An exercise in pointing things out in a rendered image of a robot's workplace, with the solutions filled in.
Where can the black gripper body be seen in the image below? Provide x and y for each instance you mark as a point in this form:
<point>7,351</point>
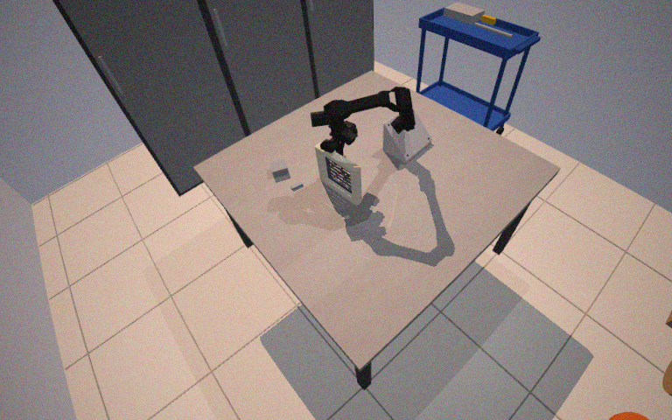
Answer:
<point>330,145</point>

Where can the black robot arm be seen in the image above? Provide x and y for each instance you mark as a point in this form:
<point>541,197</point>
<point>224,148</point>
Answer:
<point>336,111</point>

